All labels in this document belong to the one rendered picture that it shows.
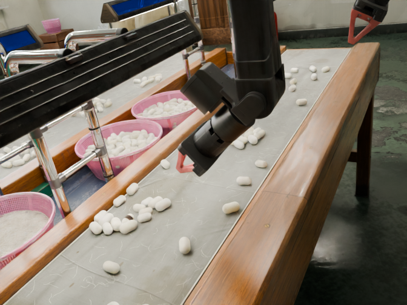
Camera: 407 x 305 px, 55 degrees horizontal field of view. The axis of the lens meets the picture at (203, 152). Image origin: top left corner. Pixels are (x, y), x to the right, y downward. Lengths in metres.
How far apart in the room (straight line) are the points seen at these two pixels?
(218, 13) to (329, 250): 4.44
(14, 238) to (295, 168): 0.64
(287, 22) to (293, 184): 4.80
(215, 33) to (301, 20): 1.22
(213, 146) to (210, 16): 5.20
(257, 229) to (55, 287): 0.38
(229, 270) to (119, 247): 0.25
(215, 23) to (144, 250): 5.19
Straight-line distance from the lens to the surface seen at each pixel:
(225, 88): 0.62
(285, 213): 0.77
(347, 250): 1.84
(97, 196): 0.94
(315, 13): 5.50
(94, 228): 0.85
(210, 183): 0.93
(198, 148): 0.68
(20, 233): 0.97
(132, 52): 0.77
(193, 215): 0.83
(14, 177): 1.18
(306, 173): 0.88
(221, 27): 5.80
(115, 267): 0.74
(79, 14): 7.11
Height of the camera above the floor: 1.23
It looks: 27 degrees down
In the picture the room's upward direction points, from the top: 10 degrees counter-clockwise
